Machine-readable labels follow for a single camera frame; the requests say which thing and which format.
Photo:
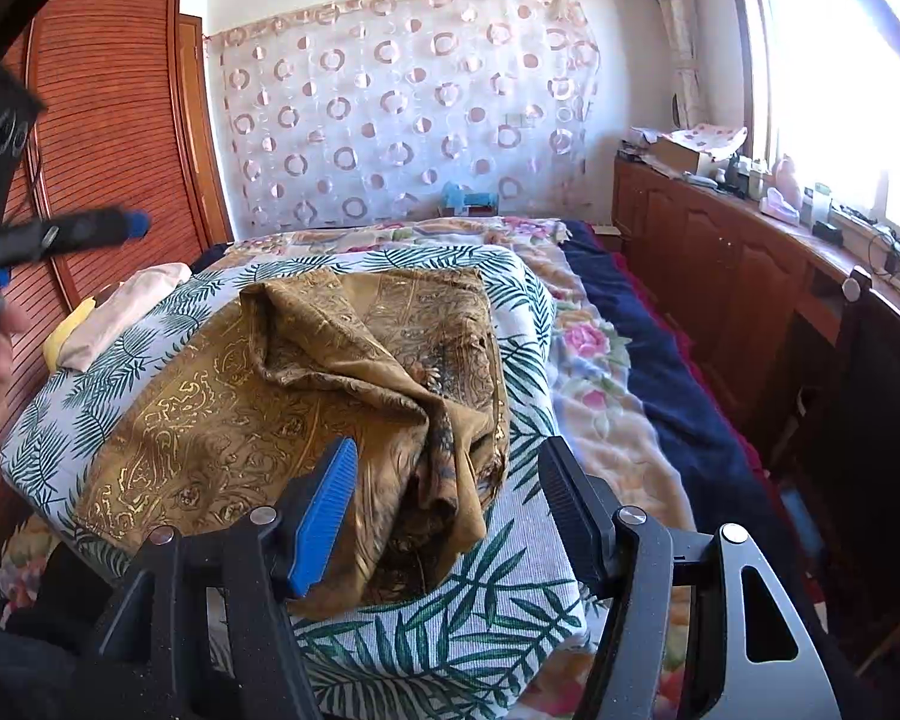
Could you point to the palm-leaf print sheet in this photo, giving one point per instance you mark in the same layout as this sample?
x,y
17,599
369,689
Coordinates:
x,y
449,586

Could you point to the red-brown wooden wardrobe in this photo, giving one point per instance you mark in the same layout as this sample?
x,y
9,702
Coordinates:
x,y
113,132

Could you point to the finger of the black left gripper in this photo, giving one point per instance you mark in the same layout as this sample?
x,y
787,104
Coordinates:
x,y
63,235

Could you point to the window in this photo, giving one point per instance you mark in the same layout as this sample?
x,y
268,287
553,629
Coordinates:
x,y
822,81

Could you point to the circle-patterned sheer curtain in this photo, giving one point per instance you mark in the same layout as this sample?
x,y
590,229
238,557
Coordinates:
x,y
362,111

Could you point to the beige folded garment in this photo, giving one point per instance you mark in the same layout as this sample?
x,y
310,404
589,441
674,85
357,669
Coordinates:
x,y
131,301

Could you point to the wooden sideboard cabinet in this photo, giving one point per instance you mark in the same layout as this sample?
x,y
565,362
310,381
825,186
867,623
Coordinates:
x,y
759,301

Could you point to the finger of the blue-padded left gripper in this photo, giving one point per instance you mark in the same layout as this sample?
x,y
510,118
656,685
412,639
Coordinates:
x,y
137,224

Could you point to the golden patterned garment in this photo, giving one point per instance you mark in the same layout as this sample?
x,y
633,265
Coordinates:
x,y
403,362

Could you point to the dark blue blanket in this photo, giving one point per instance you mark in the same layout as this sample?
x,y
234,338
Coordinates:
x,y
720,471

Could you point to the pink figurine on sideboard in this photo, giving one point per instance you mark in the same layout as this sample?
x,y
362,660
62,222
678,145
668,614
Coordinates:
x,y
782,195

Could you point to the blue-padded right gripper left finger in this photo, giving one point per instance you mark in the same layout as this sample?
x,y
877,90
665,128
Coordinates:
x,y
199,629

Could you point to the blue toy on bed end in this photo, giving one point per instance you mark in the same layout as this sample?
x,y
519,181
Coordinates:
x,y
458,200

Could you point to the beige window curtain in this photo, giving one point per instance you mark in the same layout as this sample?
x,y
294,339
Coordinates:
x,y
682,27

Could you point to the floral bed quilt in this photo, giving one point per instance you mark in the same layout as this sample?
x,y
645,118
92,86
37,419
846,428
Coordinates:
x,y
592,389

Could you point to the yellow pikachu plush toy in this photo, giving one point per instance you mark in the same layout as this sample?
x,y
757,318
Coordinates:
x,y
52,345

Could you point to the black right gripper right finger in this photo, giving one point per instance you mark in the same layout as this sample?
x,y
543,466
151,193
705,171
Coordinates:
x,y
749,653

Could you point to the cardboard box with paper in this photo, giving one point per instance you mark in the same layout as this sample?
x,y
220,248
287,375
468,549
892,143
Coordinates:
x,y
697,149

